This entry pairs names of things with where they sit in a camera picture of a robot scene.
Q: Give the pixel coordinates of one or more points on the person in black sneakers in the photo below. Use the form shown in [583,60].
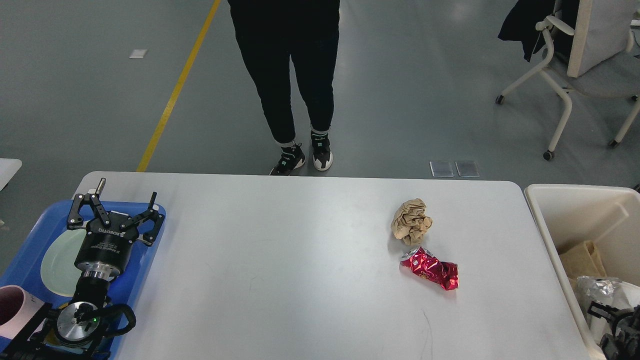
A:
[274,36]

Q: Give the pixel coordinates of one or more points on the crumpled brown paper ball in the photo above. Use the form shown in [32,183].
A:
[410,222]

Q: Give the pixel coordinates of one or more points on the blue plastic tray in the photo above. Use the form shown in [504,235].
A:
[25,268]

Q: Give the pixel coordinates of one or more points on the aluminium foil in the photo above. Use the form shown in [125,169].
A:
[590,289]

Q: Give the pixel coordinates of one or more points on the white office chair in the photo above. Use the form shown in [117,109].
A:
[588,46]

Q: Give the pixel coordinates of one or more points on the brown paper bag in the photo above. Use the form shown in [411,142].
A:
[584,259]

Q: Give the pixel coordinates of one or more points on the white side table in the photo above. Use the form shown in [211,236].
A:
[8,169]

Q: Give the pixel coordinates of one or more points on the crushed red can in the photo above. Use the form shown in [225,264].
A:
[427,266]

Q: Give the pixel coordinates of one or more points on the beige plastic bin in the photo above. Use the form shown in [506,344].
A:
[569,214]

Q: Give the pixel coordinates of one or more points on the white paper cup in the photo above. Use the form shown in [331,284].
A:
[598,327]
[618,294]

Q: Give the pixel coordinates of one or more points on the pink mug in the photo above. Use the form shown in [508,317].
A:
[17,307]

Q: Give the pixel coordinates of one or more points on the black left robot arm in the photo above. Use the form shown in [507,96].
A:
[91,307]

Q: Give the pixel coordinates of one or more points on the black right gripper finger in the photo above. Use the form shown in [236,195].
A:
[603,311]

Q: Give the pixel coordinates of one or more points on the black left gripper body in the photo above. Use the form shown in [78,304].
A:
[105,252]

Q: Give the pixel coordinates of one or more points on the green plate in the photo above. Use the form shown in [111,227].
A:
[58,271]

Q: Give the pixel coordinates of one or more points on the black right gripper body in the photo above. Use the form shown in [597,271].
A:
[623,343]

